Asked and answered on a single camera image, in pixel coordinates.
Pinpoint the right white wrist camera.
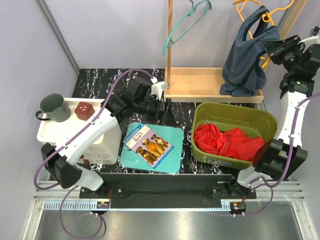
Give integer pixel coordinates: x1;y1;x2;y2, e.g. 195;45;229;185
300;25;320;49

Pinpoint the teal cutting mat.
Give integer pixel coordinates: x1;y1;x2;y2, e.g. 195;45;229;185
119;123;184;174

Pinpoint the white plastic storage box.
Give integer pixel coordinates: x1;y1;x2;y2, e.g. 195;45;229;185
37;97;122;165

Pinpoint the dark green metal mug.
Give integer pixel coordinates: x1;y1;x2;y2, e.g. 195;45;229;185
35;93;72;123

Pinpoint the aluminium rail frame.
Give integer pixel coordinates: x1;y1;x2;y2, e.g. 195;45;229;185
23;181;320;240

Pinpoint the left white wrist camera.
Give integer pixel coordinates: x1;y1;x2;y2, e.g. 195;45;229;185
150;77;169;100

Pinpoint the orange hanger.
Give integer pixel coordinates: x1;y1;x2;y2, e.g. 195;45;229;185
232;0;295;69

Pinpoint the olive green plastic basket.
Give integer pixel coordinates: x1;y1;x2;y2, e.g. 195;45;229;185
191;102;278;170

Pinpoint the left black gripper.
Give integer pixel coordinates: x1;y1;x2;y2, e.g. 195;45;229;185
134;96;178;128

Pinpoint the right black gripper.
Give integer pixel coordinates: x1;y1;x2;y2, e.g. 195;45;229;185
260;34;303;74

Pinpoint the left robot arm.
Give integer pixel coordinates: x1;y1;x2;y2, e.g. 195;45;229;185
40;77;169;198

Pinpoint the red tank top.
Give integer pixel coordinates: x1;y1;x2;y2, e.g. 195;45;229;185
193;123;265;162

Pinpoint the wooden clothes rack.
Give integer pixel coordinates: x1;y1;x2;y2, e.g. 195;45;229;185
162;0;308;104

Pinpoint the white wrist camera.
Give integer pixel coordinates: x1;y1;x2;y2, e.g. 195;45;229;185
150;77;169;100
300;25;320;49

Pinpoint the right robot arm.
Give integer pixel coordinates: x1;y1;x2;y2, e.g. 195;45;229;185
225;34;320;199

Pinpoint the teal wire hanger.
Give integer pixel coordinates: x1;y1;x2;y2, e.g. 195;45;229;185
161;0;213;56

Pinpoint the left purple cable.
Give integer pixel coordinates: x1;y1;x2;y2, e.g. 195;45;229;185
33;68;157;238

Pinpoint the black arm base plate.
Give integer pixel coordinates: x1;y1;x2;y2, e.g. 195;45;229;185
79;172;257;211

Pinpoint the brown red small block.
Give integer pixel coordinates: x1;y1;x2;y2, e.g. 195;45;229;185
74;101;95;121

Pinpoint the dog picture book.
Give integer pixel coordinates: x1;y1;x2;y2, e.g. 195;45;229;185
123;123;174;169

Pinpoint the navy blue tank top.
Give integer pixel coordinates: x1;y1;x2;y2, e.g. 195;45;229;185
219;6;280;97

